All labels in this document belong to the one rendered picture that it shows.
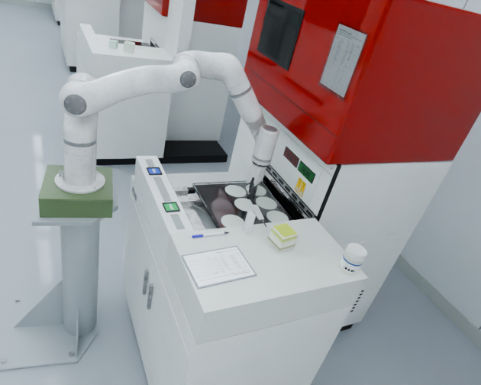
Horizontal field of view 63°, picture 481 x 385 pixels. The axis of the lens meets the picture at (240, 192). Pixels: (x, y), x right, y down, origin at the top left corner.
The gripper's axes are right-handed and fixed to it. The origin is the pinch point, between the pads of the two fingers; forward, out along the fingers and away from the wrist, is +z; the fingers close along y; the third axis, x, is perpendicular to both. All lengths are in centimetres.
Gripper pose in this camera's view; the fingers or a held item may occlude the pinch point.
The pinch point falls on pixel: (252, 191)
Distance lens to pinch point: 178.4
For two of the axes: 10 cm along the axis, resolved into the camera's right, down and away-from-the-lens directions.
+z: -2.1, 8.3, 5.2
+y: -4.1, 4.1, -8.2
